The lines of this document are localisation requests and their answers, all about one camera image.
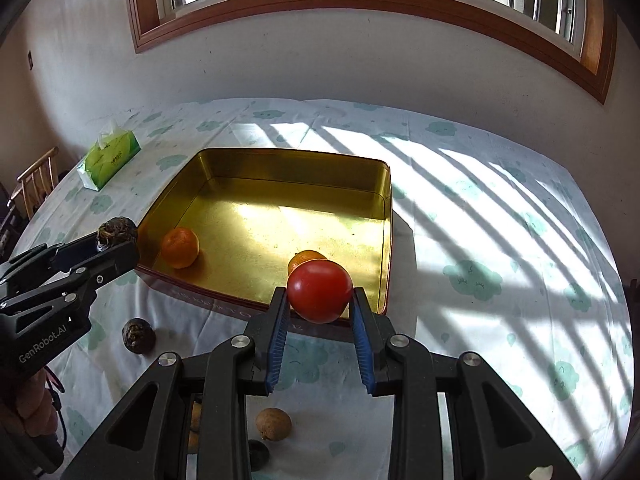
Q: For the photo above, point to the brown longan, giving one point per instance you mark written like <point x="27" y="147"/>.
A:
<point x="273" y="424"/>
<point x="193" y="442"/>
<point x="195" y="417"/>

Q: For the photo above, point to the large wrinkled dark fruit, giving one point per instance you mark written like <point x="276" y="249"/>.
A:
<point x="138" y="336"/>

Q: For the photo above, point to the dark smooth passion fruit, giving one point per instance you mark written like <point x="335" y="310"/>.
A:
<point x="259" y="455"/>

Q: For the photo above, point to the person left hand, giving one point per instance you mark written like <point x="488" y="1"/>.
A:
<point x="32" y="412"/>

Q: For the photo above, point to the red cherry tomato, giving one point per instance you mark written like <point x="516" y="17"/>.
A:
<point x="319" y="291"/>

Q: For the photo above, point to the brown longan middle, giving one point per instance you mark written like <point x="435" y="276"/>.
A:
<point x="195" y="417"/>

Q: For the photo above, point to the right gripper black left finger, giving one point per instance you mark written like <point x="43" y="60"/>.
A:
<point x="146" y="434"/>

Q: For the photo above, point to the brown longan top right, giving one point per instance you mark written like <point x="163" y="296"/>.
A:
<point x="273" y="424"/>

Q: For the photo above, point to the orange tangerine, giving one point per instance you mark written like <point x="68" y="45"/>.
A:
<point x="180" y="248"/>

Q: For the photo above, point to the small wrinkled dark fruit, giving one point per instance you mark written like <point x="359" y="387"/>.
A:
<point x="115" y="232"/>

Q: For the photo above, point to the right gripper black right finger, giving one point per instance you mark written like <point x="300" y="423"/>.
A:
<point x="493" y="434"/>

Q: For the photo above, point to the wooden chair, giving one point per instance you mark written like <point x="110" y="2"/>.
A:
<point x="36" y="183"/>

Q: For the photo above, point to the white patterned tablecloth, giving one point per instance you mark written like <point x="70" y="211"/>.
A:
<point x="495" y="250"/>

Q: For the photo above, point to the green tissue pack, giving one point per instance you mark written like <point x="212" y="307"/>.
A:
<point x="114" y="147"/>

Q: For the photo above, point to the brown longan lower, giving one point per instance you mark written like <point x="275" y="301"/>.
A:
<point x="193" y="442"/>

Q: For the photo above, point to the red toffee tin box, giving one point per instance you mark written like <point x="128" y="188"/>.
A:
<point x="253" y="208"/>

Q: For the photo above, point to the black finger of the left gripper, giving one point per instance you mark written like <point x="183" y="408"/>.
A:
<point x="117" y="260"/>
<point x="37" y="265"/>

